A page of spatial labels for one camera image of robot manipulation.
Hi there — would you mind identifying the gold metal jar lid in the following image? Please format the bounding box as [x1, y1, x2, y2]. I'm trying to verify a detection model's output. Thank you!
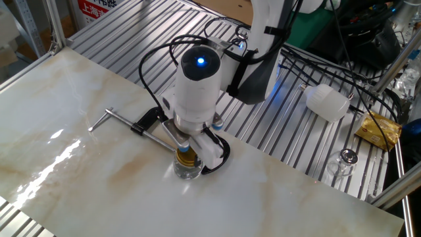
[175, 147, 198, 167]

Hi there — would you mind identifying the dark blue object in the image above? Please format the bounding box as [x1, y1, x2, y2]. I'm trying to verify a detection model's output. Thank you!
[400, 118, 421, 162]

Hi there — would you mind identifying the black camera cable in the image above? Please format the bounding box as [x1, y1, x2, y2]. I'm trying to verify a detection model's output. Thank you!
[137, 35, 218, 115]

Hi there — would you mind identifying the black table cable bundle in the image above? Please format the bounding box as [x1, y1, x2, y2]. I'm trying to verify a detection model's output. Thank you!
[279, 44, 401, 122]

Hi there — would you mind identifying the grey perforated shelf post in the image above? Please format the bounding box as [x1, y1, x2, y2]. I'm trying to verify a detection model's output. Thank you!
[12, 0, 45, 59]

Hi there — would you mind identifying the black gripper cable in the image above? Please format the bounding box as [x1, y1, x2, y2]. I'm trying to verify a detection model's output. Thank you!
[202, 126, 228, 159]

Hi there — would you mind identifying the red white printed sign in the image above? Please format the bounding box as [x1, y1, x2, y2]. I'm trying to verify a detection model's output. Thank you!
[77, 0, 119, 26]

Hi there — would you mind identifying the black C-clamp with steel screw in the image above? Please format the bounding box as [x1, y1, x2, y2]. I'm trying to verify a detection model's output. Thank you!
[87, 107, 231, 175]

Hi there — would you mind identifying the white foam box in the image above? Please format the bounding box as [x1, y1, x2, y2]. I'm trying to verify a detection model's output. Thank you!
[0, 6, 20, 66]

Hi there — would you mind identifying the black equipment bag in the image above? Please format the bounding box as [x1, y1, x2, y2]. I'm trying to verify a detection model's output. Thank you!
[307, 0, 402, 70]

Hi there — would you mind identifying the green mat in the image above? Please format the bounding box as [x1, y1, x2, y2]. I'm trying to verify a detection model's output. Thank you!
[285, 8, 333, 50]

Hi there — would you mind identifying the brown cardboard sheet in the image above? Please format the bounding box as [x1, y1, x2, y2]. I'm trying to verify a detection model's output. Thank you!
[193, 0, 254, 26]

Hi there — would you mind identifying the clear glass jar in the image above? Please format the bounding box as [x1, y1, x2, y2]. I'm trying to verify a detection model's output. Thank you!
[172, 161, 204, 181]

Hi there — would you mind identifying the small glass jar silver lid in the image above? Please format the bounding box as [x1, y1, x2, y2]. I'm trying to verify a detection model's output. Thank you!
[324, 148, 359, 185]

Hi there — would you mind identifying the gold foil packet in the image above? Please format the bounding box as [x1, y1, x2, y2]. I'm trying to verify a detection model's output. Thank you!
[354, 111, 403, 151]

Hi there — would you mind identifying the aluminium frame post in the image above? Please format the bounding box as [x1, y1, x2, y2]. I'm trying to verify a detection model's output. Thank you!
[371, 29, 421, 96]
[42, 0, 66, 50]
[368, 164, 421, 210]

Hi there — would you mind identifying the white LED bulb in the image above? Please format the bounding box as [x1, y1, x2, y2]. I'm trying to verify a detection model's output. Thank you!
[298, 83, 355, 123]

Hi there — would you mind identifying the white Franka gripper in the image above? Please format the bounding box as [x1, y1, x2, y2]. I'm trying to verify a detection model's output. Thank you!
[160, 88, 225, 169]

